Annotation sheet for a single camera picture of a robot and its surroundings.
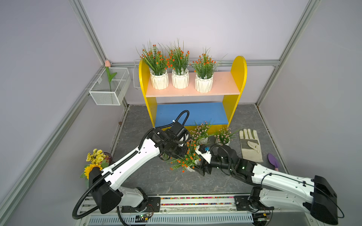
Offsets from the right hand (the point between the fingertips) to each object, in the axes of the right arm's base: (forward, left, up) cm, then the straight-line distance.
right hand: (193, 158), depth 71 cm
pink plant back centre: (+17, -6, -3) cm, 18 cm away
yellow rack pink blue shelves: (+40, -18, -6) cm, 45 cm away
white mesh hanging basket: (+34, +52, +17) cm, 64 cm away
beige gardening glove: (+16, -40, -18) cm, 47 cm away
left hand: (0, +5, 0) cm, 5 cm away
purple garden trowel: (+5, -51, -16) cm, 53 cm away
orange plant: (-5, +2, +8) cm, 9 cm away
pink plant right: (+15, -19, -5) cm, 25 cm away
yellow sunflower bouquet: (-2, +46, +5) cm, 46 cm away
